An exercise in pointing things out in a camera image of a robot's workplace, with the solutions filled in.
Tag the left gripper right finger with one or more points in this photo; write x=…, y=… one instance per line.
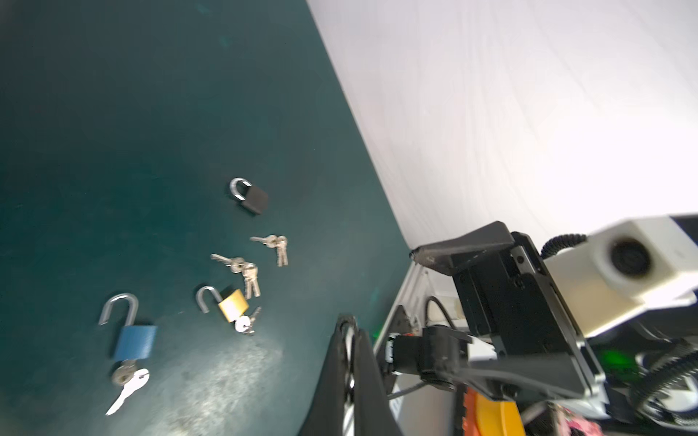
x=372, y=412

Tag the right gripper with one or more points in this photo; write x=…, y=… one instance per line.
x=522, y=342

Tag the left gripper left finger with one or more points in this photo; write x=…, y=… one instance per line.
x=327, y=410

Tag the silver key bunch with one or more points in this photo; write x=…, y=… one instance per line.
x=248, y=271
x=278, y=243

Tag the black padlock with keys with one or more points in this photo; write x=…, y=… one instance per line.
x=251, y=197

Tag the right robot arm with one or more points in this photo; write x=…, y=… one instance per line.
x=650, y=362

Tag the gold padlock with key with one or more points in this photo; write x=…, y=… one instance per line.
x=233, y=307

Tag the blue padlock with keys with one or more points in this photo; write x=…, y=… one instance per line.
x=134, y=343

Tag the green table mat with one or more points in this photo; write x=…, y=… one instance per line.
x=122, y=125

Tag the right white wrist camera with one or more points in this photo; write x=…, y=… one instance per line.
x=625, y=270

